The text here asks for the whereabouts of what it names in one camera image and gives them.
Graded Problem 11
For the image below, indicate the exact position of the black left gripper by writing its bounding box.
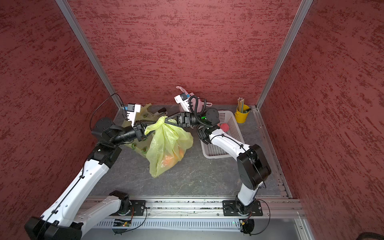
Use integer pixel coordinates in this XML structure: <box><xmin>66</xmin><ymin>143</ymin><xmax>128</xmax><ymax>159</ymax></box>
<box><xmin>110</xmin><ymin>118</ymin><xmax>162</xmax><ymax>145</ymax></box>

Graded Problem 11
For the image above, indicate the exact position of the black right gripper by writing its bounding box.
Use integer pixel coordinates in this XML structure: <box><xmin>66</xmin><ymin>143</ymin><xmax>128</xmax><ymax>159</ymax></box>
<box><xmin>165</xmin><ymin>110</ymin><xmax>208</xmax><ymax>128</ymax></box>

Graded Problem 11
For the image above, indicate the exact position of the pink plastic bag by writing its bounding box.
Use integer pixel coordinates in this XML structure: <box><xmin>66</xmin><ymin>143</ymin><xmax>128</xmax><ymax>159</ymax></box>
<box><xmin>176</xmin><ymin>86</ymin><xmax>213</xmax><ymax>112</ymax></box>

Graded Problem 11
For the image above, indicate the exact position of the green avocado plastic bag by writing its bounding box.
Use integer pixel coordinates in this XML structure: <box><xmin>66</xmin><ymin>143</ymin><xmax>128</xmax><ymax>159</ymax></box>
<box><xmin>145</xmin><ymin>116</ymin><xmax>194</xmax><ymax>178</ymax></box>

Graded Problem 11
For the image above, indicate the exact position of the orange red peach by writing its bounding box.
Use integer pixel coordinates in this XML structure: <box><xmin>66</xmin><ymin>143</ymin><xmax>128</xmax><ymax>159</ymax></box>
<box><xmin>161</xmin><ymin>156</ymin><xmax>179</xmax><ymax>168</ymax></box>

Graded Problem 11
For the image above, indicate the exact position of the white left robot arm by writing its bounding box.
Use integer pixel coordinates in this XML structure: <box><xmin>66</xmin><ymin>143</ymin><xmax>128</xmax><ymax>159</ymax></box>
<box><xmin>25</xmin><ymin>118</ymin><xmax>154</xmax><ymax>240</ymax></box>

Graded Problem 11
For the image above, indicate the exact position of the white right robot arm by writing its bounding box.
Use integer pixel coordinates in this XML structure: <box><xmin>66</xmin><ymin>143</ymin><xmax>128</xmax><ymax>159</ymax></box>
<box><xmin>165</xmin><ymin>108</ymin><xmax>272</xmax><ymax>217</ymax></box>

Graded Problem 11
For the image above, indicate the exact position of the pink peach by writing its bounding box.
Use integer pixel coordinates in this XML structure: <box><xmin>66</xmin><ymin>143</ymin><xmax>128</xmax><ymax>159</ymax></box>
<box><xmin>220</xmin><ymin>123</ymin><xmax>230</xmax><ymax>133</ymax></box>

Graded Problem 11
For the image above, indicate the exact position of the white plastic basket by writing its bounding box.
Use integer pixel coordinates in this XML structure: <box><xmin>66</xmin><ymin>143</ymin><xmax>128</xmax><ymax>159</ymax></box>
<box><xmin>199</xmin><ymin>111</ymin><xmax>250</xmax><ymax>159</ymax></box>

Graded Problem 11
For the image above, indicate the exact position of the yellow pencil cup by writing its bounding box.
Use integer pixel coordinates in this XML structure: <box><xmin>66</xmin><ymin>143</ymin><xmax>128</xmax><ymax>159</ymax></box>
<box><xmin>235</xmin><ymin>105</ymin><xmax>251</xmax><ymax>124</ymax></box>

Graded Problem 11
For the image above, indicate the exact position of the colored pencils bundle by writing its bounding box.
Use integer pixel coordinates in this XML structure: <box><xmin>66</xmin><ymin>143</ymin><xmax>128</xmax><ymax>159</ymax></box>
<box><xmin>237</xmin><ymin>98</ymin><xmax>245</xmax><ymax>113</ymax></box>

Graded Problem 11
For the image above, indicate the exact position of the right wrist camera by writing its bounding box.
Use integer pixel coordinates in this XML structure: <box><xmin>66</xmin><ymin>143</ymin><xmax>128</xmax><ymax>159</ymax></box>
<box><xmin>174</xmin><ymin>93</ymin><xmax>190</xmax><ymax>112</ymax></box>

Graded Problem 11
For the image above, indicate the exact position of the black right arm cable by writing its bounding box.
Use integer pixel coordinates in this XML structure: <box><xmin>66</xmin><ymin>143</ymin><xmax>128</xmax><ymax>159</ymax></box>
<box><xmin>188</xmin><ymin>95</ymin><xmax>271</xmax><ymax>237</ymax></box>

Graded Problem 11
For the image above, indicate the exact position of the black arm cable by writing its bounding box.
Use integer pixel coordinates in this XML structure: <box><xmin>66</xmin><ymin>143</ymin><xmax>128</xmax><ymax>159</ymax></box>
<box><xmin>188</xmin><ymin>95</ymin><xmax>271</xmax><ymax>237</ymax></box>
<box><xmin>34</xmin><ymin>92</ymin><xmax>127</xmax><ymax>240</ymax></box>

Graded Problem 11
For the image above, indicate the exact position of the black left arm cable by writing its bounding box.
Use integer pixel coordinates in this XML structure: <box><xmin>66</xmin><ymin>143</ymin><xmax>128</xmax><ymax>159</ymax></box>
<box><xmin>34</xmin><ymin>92</ymin><xmax>127</xmax><ymax>240</ymax></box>

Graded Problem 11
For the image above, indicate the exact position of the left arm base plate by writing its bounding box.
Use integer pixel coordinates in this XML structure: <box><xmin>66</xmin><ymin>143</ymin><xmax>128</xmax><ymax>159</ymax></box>
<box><xmin>111</xmin><ymin>199</ymin><xmax>147</xmax><ymax>217</ymax></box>

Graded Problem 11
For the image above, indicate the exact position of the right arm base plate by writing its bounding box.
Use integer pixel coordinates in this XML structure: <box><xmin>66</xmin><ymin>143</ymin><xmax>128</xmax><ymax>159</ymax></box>
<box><xmin>222</xmin><ymin>200</ymin><xmax>263</xmax><ymax>217</ymax></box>

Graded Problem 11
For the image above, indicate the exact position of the white slotted cable duct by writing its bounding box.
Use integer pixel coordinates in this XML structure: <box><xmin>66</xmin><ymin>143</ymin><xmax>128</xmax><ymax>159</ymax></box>
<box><xmin>93</xmin><ymin>218</ymin><xmax>241</xmax><ymax>232</ymax></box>

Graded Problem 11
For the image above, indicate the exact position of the aluminium front rail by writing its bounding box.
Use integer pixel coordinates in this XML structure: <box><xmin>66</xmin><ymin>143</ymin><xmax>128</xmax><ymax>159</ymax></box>
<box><xmin>47</xmin><ymin>196</ymin><xmax>316</xmax><ymax>240</ymax></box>

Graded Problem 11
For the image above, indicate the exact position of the left aluminium corner post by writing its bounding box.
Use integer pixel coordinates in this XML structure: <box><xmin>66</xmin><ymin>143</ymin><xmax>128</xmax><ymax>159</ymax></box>
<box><xmin>56</xmin><ymin>0</ymin><xmax>116</xmax><ymax>95</ymax></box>

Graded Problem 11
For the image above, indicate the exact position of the aluminium corner post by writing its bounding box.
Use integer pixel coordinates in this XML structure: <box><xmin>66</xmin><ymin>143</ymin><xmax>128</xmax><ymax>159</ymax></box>
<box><xmin>56</xmin><ymin>0</ymin><xmax>116</xmax><ymax>95</ymax></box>
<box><xmin>256</xmin><ymin>0</ymin><xmax>313</xmax><ymax>111</ymax></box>

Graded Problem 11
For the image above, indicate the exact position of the right aluminium corner post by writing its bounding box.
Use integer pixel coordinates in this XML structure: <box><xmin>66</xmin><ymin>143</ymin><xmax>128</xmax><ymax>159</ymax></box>
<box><xmin>256</xmin><ymin>0</ymin><xmax>313</xmax><ymax>111</ymax></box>

